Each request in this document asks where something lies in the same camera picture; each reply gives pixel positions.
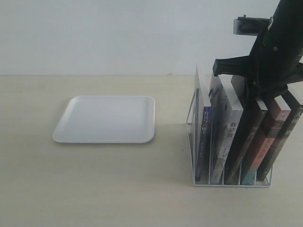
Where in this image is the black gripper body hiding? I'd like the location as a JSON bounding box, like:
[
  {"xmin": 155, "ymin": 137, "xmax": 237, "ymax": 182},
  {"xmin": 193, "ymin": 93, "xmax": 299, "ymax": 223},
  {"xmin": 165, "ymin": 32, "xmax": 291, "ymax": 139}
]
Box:
[{"xmin": 213, "ymin": 30, "xmax": 303, "ymax": 98}]

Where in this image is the blue paperback book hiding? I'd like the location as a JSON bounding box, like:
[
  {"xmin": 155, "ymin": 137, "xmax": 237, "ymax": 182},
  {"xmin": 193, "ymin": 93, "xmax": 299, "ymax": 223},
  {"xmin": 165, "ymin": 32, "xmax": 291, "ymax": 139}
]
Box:
[{"xmin": 193, "ymin": 64, "xmax": 212, "ymax": 182}]

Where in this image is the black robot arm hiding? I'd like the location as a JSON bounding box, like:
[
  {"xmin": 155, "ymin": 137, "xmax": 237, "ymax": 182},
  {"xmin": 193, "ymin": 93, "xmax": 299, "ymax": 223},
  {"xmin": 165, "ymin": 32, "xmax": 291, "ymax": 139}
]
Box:
[{"xmin": 213, "ymin": 0, "xmax": 303, "ymax": 98}]

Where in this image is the dark black paperback book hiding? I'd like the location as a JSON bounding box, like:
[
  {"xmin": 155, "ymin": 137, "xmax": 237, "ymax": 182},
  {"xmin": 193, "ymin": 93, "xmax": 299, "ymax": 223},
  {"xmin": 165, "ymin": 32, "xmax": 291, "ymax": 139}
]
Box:
[{"xmin": 257, "ymin": 87, "xmax": 303, "ymax": 181}]

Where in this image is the red black paperback book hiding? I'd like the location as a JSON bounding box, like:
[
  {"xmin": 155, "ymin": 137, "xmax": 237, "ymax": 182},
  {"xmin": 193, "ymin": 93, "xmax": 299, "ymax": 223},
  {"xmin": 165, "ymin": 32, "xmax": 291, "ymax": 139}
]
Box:
[{"xmin": 241, "ymin": 96, "xmax": 291, "ymax": 185}]

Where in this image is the grey white paperback book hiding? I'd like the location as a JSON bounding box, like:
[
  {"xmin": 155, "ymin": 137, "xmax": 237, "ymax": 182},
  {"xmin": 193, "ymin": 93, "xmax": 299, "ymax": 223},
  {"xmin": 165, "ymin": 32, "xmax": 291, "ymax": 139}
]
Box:
[{"xmin": 210, "ymin": 75, "xmax": 243, "ymax": 184}]

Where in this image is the white rectangular plastic tray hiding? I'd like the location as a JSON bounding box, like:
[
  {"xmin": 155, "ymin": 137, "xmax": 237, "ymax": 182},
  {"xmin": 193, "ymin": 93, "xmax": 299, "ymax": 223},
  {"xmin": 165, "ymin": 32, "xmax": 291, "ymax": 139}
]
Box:
[{"xmin": 52, "ymin": 95, "xmax": 156, "ymax": 144}]

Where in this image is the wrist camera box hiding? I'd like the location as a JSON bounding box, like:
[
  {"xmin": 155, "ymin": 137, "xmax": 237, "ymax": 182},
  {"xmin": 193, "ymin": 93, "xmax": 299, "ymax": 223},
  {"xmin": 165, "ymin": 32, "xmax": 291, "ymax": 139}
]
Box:
[{"xmin": 233, "ymin": 15, "xmax": 273, "ymax": 36}]

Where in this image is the white wire book rack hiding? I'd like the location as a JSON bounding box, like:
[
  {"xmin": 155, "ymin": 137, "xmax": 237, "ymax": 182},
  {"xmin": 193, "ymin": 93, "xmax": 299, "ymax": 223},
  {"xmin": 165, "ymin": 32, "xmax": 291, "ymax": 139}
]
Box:
[{"xmin": 186, "ymin": 88, "xmax": 274, "ymax": 188}]

